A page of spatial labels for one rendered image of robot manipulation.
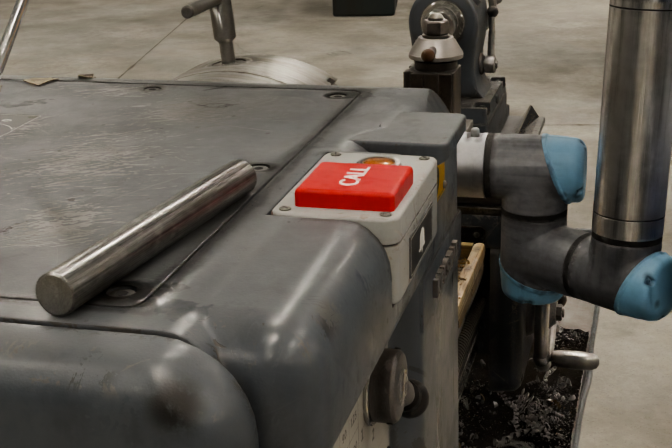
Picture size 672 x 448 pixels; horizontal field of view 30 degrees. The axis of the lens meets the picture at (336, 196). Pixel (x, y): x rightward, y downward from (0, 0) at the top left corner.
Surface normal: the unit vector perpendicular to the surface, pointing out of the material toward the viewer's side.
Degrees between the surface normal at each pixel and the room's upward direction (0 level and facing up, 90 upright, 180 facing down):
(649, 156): 88
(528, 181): 90
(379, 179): 0
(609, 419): 1
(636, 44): 87
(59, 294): 90
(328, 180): 0
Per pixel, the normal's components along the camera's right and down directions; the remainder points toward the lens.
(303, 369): 0.58, -0.09
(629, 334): -0.03, -0.95
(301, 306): 0.41, -0.83
